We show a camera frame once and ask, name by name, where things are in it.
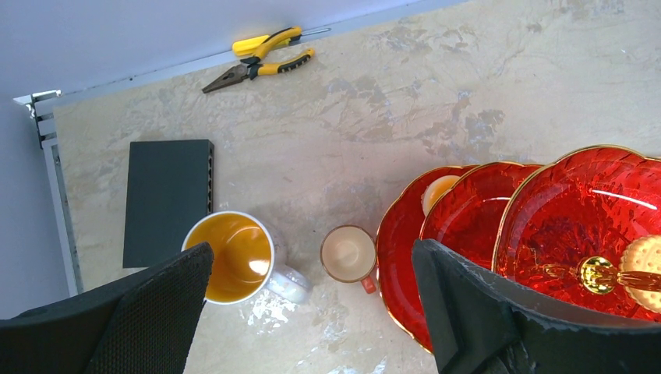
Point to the yellow frosted donut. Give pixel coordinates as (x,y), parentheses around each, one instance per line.
(435,190)

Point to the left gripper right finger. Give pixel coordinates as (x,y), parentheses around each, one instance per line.
(481,322)

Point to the white mug with tea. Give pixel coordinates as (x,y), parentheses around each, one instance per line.
(247,259)

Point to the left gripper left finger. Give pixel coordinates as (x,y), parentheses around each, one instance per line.
(141,323)

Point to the black square mat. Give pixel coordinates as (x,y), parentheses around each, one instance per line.
(169,189)

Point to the small brown cup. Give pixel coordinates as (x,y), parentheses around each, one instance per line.
(348,255)

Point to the yellow black pliers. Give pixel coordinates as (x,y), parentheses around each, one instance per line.
(253,52)

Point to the red three-tier cake stand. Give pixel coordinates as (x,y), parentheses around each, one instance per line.
(584,229)

